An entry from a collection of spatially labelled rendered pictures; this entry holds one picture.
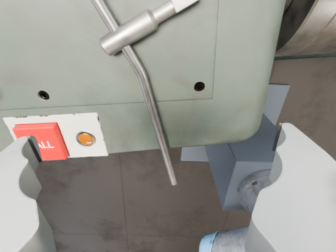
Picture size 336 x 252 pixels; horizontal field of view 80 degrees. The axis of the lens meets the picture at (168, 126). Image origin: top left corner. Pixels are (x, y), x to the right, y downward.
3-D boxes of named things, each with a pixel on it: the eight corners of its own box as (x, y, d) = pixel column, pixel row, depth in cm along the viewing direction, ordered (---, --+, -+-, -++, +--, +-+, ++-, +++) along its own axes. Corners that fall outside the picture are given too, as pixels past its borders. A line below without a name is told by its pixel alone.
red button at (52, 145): (35, 153, 33) (27, 162, 31) (19, 121, 30) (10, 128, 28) (71, 152, 33) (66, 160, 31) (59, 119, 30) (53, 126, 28)
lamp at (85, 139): (82, 142, 31) (80, 146, 30) (78, 131, 30) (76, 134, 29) (95, 142, 31) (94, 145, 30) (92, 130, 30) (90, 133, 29)
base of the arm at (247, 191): (279, 207, 62) (298, 238, 54) (231, 205, 62) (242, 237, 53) (298, 170, 55) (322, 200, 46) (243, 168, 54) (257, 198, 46)
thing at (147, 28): (192, -21, 21) (101, 36, 23) (195, -23, 19) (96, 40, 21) (201, 2, 22) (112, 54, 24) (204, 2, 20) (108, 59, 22)
